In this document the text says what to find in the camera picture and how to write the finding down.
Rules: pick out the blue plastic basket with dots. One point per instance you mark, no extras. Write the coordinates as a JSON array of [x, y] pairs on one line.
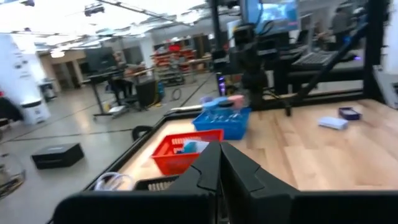
[[224, 127]]

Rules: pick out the black cabinet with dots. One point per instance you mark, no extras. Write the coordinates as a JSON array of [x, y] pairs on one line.
[[146, 93]]

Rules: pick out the teal digital timer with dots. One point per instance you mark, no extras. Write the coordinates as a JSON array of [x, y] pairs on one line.
[[189, 147]]

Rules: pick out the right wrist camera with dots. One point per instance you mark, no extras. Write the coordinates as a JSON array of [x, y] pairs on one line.
[[244, 34]]

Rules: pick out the silver aluminium brace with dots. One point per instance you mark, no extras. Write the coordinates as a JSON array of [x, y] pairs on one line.
[[387, 87]]

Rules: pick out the pink capped sand hourglass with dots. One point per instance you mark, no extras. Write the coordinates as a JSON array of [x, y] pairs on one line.
[[236, 100]]

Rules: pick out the blue capped sand hourglass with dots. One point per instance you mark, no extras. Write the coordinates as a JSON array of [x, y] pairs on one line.
[[210, 104], [221, 100]]

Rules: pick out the black clamp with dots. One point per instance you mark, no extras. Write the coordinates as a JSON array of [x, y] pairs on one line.
[[140, 130]]

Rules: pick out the black rolling desk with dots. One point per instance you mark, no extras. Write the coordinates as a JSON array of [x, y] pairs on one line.
[[105, 77]]

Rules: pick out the black box on floor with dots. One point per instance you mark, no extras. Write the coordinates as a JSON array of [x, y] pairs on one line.
[[57, 155]]

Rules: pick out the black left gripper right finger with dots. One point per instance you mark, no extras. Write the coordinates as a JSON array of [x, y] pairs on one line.
[[311, 208]]

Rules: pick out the black ceiling spotlight cluster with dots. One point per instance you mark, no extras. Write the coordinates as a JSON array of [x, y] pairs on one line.
[[93, 9]]

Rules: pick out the white pillar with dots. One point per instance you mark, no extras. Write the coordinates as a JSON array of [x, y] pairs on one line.
[[21, 81]]

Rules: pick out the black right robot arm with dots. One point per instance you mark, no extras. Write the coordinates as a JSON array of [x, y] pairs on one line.
[[255, 90]]

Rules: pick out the black monitor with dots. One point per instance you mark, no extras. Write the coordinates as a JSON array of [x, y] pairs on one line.
[[101, 59]]

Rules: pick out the black plastic basket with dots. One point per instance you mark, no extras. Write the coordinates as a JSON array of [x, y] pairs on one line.
[[155, 185]]

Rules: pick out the dark computer desk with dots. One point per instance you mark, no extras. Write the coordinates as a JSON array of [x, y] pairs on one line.
[[311, 74]]

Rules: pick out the black aluminium table frame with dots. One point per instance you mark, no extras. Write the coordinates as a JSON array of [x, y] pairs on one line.
[[374, 46]]

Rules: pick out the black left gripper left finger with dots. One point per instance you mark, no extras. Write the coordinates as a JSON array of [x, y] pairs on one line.
[[140, 208]]

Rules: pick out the shelf with red bins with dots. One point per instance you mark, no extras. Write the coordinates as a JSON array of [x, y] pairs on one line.
[[177, 59]]

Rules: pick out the small black bar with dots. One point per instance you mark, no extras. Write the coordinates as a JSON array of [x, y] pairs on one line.
[[287, 109]]

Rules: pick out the white and yellow canister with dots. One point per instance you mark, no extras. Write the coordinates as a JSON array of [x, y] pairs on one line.
[[232, 31]]

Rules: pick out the red plastic basket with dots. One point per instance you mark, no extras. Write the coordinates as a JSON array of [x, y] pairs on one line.
[[168, 161]]

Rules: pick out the black keyboard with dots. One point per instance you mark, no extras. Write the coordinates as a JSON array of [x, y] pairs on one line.
[[312, 58]]

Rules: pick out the black monitor stand pole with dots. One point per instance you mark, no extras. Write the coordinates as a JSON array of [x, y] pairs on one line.
[[216, 28]]

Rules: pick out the long ceiling light bar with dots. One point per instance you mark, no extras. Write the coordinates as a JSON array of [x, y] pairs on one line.
[[149, 12]]

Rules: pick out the large computer monitor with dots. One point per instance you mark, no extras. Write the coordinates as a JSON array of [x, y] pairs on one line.
[[276, 14]]

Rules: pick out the black digital clock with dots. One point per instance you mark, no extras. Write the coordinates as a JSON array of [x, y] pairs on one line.
[[349, 113]]

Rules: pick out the person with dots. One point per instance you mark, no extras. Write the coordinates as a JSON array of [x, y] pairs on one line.
[[340, 21]]

